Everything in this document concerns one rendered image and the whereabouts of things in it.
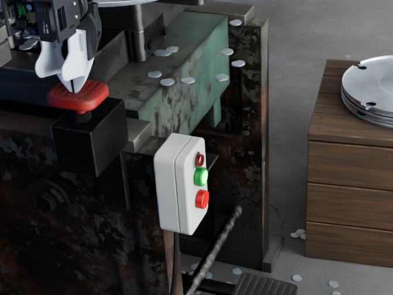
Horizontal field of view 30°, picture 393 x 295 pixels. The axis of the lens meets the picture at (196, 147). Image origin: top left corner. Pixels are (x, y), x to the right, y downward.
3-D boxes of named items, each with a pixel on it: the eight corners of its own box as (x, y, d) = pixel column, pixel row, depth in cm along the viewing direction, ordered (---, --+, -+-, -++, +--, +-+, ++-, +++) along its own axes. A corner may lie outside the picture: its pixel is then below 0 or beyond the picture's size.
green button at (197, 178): (208, 179, 107) (207, 164, 106) (201, 190, 105) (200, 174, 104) (200, 178, 108) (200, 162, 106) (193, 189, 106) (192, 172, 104)
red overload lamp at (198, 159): (206, 163, 106) (204, 148, 104) (199, 172, 104) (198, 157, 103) (199, 161, 106) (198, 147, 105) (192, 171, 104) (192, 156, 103)
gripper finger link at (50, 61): (33, 105, 91) (20, 36, 86) (58, 84, 96) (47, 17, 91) (55, 109, 90) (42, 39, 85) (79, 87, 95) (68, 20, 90)
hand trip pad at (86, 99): (118, 131, 99) (111, 81, 95) (97, 154, 95) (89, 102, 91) (73, 124, 102) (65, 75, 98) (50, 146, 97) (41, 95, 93)
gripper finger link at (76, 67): (55, 109, 90) (42, 39, 85) (79, 87, 95) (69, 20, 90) (77, 112, 89) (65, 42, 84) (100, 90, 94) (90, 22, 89)
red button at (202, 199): (209, 202, 109) (209, 186, 108) (202, 212, 107) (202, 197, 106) (202, 200, 110) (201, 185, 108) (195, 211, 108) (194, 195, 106)
